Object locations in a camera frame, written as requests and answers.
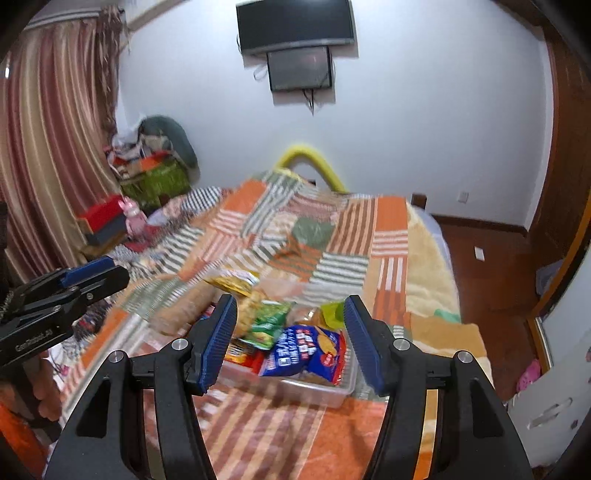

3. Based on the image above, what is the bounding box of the red snack packet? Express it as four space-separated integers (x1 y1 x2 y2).
224 339 269 370

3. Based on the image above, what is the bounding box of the white cabinet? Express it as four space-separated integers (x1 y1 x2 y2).
508 277 591 467

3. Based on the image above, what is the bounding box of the clear plastic container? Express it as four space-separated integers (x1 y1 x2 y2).
203 295 358 409

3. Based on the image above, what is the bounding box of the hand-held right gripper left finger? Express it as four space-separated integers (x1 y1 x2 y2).
44 294 238 480

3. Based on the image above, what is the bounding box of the cream cake packet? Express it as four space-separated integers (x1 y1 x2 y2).
293 305 324 326

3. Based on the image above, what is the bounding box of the striped patchwork blanket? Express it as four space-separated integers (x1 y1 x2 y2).
51 168 492 480

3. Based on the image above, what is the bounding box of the pink plush toy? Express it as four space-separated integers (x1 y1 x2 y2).
119 196 148 241

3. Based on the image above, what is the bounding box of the black wall television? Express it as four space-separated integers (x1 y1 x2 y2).
235 0 356 57

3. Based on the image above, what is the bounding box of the blue snack packet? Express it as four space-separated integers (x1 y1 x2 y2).
259 324 347 386

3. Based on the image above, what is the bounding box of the cream fleece blanket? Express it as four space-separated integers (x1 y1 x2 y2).
406 203 492 398

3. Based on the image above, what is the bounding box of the pink slipper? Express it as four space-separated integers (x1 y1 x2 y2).
517 360 541 393

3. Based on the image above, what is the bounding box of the small black wall monitor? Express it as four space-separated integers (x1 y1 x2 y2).
267 46 334 92

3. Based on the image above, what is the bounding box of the yellow foam tube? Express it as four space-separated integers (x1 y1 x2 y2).
276 144 352 195

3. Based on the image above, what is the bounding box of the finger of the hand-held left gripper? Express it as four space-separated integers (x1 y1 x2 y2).
14 256 116 301
0 267 130 333

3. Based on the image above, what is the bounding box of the red box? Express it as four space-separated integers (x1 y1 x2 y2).
76 194 125 245

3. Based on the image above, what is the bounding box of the pile of clothes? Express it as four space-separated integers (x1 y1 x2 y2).
104 124 153 178

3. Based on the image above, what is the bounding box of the wooden door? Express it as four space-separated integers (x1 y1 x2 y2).
526 28 591 319

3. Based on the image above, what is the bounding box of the green snack packet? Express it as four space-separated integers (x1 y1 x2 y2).
240 302 296 350

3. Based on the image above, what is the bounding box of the person's left hand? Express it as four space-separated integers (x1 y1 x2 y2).
34 357 63 418

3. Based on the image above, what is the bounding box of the clear rice cracker packet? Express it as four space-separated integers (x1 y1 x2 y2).
235 291 265 339

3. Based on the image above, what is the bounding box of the green box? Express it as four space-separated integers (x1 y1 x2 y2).
120 159 192 208

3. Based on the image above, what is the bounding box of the yellow snack packet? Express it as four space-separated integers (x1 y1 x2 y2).
203 270 262 297

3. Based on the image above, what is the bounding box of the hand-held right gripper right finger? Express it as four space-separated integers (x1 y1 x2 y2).
344 295 534 480

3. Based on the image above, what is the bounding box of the grey cushion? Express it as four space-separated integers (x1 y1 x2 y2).
139 115 200 181

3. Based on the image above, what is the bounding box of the lime green packet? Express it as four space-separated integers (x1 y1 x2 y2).
321 302 347 329

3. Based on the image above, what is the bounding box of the striped curtain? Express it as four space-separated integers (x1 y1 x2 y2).
0 9 123 282

